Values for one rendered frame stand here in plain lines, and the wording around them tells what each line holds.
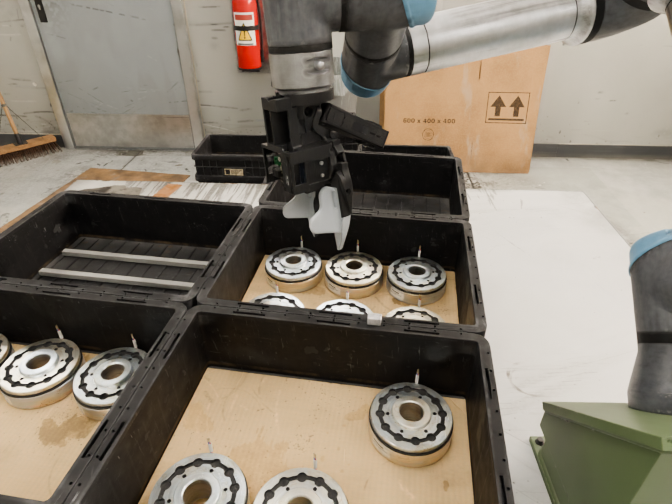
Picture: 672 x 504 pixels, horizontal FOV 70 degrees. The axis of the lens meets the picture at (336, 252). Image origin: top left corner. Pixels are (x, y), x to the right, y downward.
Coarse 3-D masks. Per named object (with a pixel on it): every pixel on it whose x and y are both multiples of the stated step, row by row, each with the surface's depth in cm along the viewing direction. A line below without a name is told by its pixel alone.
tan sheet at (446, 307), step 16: (256, 272) 89; (384, 272) 89; (448, 272) 89; (256, 288) 85; (272, 288) 85; (320, 288) 85; (384, 288) 85; (448, 288) 85; (304, 304) 82; (320, 304) 82; (368, 304) 82; (384, 304) 82; (400, 304) 82; (432, 304) 82; (448, 304) 82; (448, 320) 78
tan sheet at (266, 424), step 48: (240, 384) 67; (288, 384) 67; (336, 384) 67; (192, 432) 61; (240, 432) 61; (288, 432) 61; (336, 432) 61; (336, 480) 55; (384, 480) 55; (432, 480) 55
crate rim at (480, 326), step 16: (256, 208) 89; (272, 208) 89; (448, 224) 85; (464, 224) 84; (240, 240) 80; (464, 240) 81; (224, 256) 76; (208, 288) 69; (480, 288) 69; (208, 304) 66; (224, 304) 66; (240, 304) 67; (256, 304) 66; (480, 304) 66; (384, 320) 63; (400, 320) 63; (416, 320) 63; (480, 320) 63
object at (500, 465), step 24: (192, 312) 65; (216, 312) 65; (240, 312) 65; (264, 312) 65; (408, 336) 61; (432, 336) 61; (456, 336) 61; (480, 336) 61; (168, 360) 58; (480, 360) 57; (144, 384) 54; (120, 432) 49; (96, 456) 47; (504, 456) 47; (96, 480) 45; (504, 480) 45
